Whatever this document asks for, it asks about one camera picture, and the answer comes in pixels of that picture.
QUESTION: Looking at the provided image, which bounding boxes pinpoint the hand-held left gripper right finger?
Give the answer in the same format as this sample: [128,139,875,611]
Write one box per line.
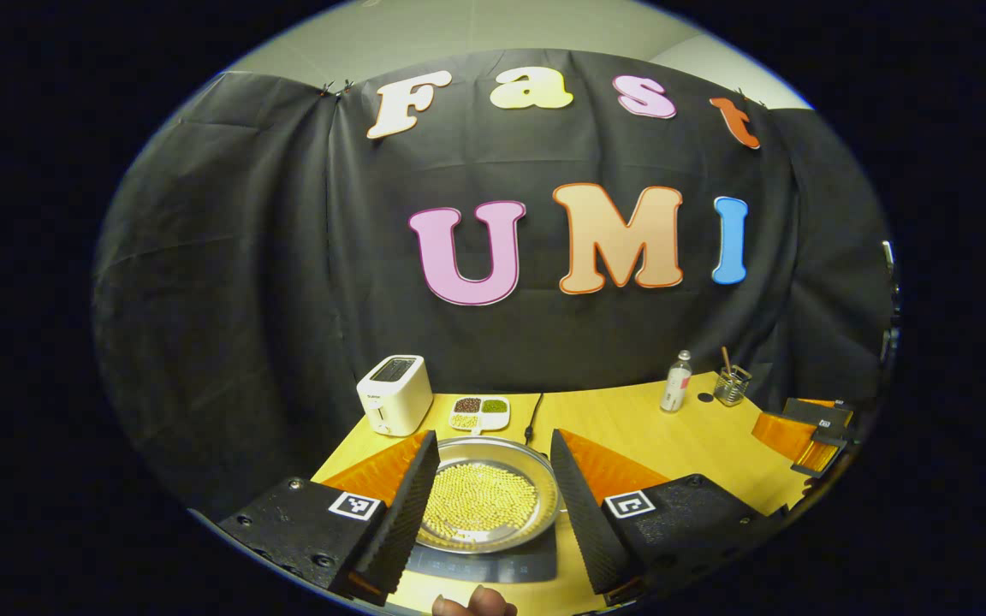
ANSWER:
[549,427,790,607]

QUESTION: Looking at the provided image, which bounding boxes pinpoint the black induction cooktop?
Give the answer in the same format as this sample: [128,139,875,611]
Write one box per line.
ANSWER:
[402,524,560,585]

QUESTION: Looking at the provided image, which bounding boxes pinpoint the steel pot with black handles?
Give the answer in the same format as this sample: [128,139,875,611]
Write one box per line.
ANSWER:
[413,434,561,555]

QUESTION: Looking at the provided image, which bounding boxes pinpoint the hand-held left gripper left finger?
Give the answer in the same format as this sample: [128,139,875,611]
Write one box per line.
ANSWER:
[217,429,442,607]

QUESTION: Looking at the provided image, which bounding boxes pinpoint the pile of soybeans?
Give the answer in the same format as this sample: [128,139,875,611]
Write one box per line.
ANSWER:
[420,461,539,542]

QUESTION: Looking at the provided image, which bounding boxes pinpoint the white toaster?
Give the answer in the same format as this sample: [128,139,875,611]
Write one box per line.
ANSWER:
[355,354,435,438]

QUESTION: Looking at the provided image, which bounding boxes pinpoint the clear glass cup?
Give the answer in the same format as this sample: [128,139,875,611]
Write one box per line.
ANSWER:
[712,364,753,408]

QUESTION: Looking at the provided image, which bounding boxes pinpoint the black power cable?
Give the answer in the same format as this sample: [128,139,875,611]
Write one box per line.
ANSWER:
[523,392,546,447]

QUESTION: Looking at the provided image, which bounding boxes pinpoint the clear bottle with pink label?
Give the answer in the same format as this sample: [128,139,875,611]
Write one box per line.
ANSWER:
[659,349,694,414]

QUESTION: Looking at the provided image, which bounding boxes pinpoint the white divided dish of beans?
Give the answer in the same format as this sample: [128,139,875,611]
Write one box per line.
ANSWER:
[448,394,512,436]

